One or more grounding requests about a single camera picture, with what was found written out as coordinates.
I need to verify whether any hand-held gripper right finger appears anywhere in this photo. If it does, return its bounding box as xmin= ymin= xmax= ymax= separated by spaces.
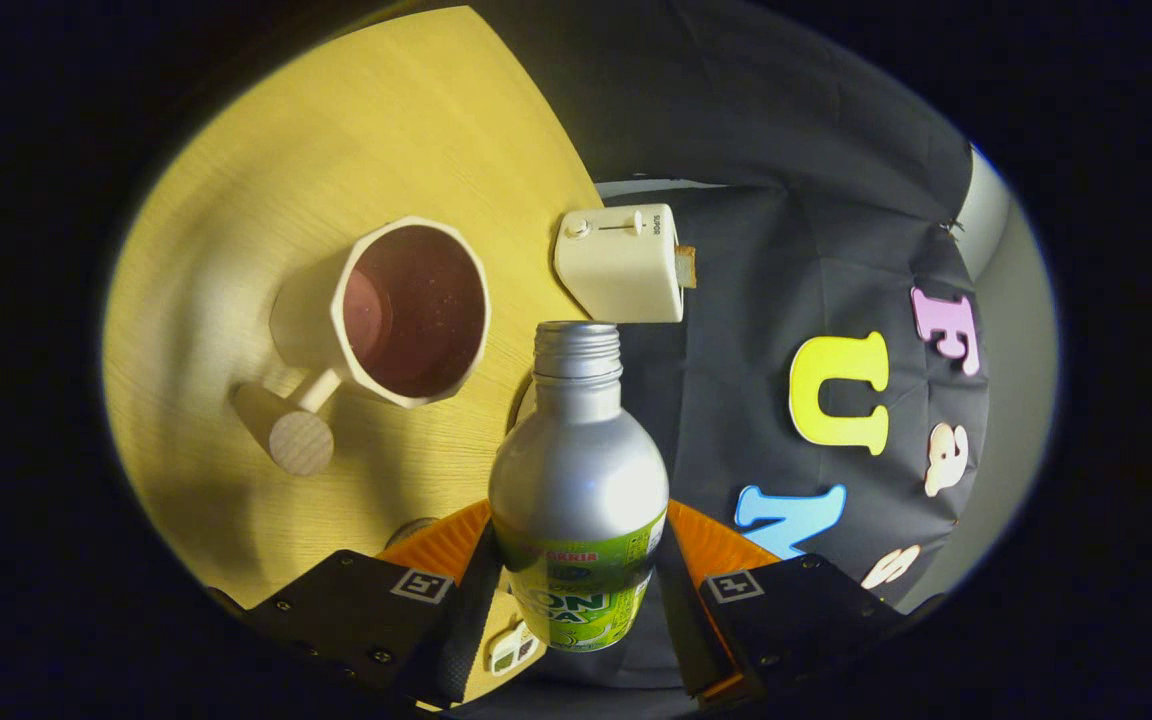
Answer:
xmin=656 ymin=500 xmax=912 ymax=711

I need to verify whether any wooden table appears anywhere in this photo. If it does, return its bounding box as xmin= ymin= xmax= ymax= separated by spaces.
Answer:
xmin=101 ymin=5 xmax=602 ymax=713

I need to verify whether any white divided tray with grains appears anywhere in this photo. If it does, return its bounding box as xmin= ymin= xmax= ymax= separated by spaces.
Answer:
xmin=488 ymin=620 xmax=540 ymax=676

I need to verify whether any beige cup with wooden handle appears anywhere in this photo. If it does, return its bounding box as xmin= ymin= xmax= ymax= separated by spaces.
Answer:
xmin=231 ymin=215 xmax=492 ymax=477

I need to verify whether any silver bottle with green label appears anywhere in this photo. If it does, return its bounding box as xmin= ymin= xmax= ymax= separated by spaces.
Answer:
xmin=488 ymin=320 xmax=671 ymax=653

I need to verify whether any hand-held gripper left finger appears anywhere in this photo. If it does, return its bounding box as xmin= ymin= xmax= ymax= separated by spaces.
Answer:
xmin=211 ymin=500 xmax=502 ymax=709

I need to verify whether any white toaster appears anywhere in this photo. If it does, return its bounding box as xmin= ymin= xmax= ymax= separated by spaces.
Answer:
xmin=553 ymin=203 xmax=685 ymax=324

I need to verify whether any white oval plate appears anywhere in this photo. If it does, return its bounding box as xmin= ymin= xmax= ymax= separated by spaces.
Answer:
xmin=508 ymin=372 xmax=540 ymax=433

